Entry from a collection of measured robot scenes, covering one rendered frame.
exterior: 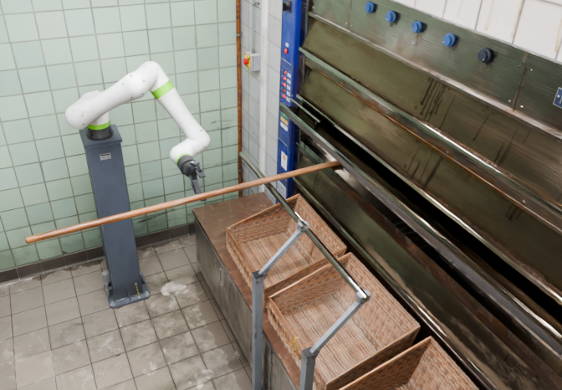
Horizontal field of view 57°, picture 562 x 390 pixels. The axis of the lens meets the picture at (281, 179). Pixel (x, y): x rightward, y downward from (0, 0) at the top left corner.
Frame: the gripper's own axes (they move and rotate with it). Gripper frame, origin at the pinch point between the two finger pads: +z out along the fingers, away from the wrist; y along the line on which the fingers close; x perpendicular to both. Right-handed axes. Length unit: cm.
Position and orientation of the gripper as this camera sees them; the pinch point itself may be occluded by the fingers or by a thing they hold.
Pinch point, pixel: (202, 187)
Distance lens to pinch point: 253.7
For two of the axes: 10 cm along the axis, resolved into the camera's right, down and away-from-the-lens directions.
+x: -8.9, 2.1, -4.1
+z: 4.6, 4.9, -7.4
